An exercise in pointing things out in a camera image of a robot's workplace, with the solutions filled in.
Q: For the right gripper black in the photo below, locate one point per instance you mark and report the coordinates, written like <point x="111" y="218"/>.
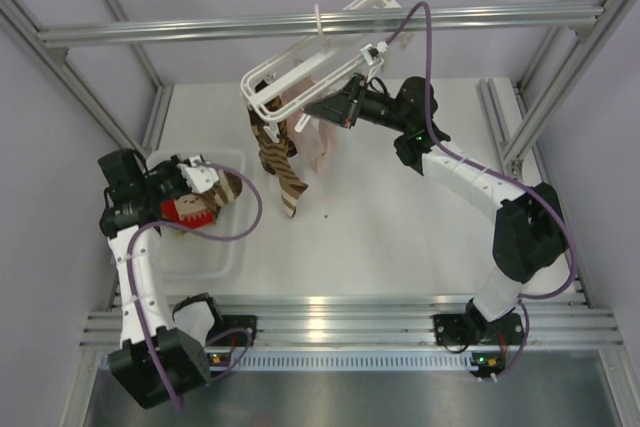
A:
<point x="333" y="109"/>

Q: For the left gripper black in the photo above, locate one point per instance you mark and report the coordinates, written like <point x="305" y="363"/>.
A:
<point x="171" y="164"/>

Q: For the white plastic clip hanger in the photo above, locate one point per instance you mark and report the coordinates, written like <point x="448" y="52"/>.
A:
<point x="306" y="70"/>

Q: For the brown beige striped sock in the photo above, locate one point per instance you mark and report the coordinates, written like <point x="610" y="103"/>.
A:
<point x="290" y="192"/>

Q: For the brown yellow argyle sock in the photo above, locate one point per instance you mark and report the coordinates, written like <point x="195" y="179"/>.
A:
<point x="270" y="122"/>

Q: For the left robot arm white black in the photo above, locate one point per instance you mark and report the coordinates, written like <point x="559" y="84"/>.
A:
<point x="156" y="362"/>

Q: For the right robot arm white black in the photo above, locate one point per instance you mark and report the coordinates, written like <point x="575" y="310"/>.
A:
<point x="529" y="230"/>

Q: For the pink sheer socks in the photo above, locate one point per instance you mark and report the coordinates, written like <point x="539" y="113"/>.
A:
<point x="317" y="142"/>

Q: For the red sock with face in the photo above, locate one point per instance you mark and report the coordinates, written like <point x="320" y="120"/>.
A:
<point x="190" y="211"/>

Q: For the white plastic basket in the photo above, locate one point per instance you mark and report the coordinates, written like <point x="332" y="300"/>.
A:
<point x="186" y="257"/>

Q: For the aluminium crossbar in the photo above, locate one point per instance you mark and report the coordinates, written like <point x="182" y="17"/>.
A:
<point x="345" y="22"/>

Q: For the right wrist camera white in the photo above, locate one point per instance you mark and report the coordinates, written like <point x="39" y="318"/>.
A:
<point x="374" y="54"/>

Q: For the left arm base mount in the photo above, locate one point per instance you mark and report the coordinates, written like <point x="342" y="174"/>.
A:
<point x="236" y="330"/>

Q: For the slotted cable duct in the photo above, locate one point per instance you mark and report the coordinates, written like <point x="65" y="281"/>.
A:
<point x="256" y="360"/>

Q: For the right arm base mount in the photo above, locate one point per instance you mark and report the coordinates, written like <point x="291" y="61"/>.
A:
<point x="452" y="330"/>

